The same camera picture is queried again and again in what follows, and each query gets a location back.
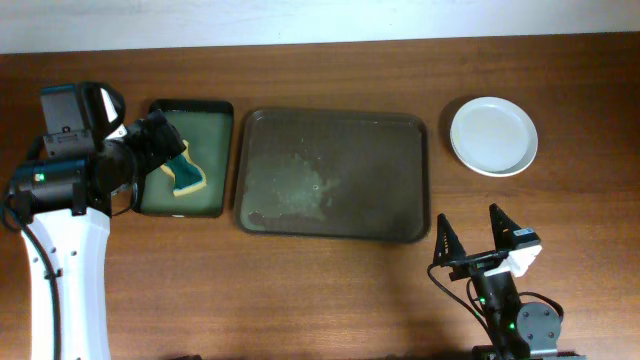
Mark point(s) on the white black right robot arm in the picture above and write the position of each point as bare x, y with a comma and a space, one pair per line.
516, 329

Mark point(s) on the black water basin tray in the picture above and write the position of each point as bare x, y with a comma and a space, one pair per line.
207, 126

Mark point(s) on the dark brown serving tray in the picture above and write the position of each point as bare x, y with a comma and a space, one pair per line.
334, 173

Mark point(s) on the yellow green sponge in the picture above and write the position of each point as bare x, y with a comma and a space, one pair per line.
187, 176

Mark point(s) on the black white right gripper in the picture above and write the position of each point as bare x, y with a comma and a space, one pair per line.
455, 250

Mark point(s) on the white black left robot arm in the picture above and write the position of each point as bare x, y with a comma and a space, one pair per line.
60, 201

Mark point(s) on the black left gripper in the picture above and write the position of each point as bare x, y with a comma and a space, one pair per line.
143, 131

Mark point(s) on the white plate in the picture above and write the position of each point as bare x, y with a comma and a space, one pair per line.
494, 137

